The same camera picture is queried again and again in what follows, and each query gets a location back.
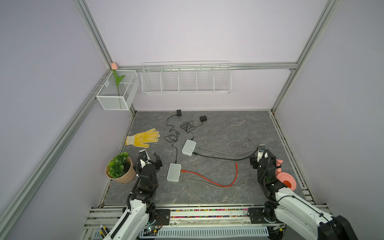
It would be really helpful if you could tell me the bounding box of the white network switch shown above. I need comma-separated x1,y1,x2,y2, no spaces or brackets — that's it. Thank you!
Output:
182,140,197,156
167,163,182,183

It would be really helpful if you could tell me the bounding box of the black power adapter cable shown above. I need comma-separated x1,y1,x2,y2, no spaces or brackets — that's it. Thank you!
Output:
163,109,184,164
179,115,208,141

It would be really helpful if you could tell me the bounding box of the red ethernet cable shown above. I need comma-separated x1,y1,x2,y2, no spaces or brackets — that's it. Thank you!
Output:
180,161,239,188

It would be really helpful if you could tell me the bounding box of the black ethernet cable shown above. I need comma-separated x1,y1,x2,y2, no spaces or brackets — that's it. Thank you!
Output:
191,151,256,162

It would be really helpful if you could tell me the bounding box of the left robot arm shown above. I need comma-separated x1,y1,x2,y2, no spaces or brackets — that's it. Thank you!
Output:
103,150,163,240

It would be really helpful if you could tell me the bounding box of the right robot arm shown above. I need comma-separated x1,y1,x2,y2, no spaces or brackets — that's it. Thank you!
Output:
250,145,357,240

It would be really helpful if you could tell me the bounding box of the potted green plant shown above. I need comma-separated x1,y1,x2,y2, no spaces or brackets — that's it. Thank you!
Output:
105,152,136,184

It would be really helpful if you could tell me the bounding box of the pink watering can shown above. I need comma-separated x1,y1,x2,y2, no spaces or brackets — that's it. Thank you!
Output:
275,160,297,191

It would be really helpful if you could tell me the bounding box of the yellow white work glove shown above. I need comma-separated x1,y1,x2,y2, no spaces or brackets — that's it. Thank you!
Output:
125,128,160,149

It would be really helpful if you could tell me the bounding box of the small white mesh basket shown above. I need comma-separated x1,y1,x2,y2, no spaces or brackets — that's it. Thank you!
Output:
96,70,140,111

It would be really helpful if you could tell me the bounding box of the artificial pink tulip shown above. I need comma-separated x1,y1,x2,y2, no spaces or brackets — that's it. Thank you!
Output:
111,63,125,96

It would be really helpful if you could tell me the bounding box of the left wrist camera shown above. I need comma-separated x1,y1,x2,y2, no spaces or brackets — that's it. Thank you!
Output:
138,150,151,168

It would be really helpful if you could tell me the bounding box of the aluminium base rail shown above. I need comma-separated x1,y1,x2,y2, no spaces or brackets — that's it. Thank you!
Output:
79,204,317,240

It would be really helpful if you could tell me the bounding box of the long white wire basket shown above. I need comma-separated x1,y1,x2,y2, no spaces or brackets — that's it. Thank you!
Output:
141,61,232,95

